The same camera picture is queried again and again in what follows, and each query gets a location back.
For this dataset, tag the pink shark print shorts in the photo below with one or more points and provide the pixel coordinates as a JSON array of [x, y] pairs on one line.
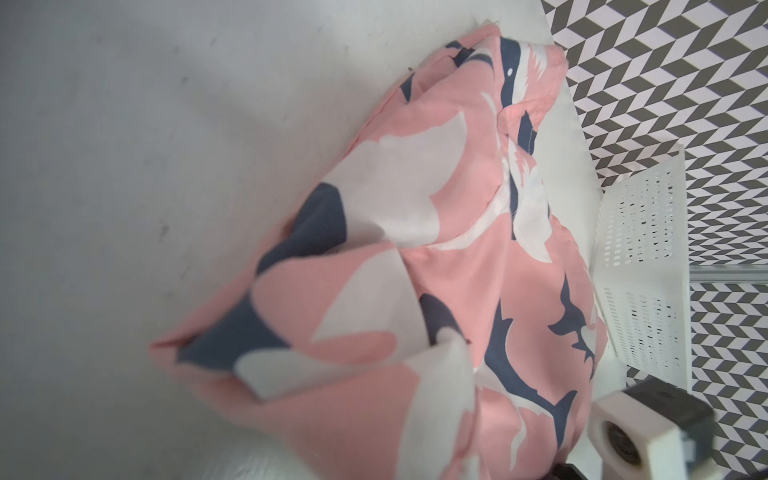
[[423, 314]]

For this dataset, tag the white perforated plastic basket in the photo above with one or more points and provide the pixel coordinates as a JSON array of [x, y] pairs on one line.
[[641, 271]]

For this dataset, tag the aluminium corner post right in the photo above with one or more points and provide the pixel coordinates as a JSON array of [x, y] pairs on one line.
[[747, 274]]

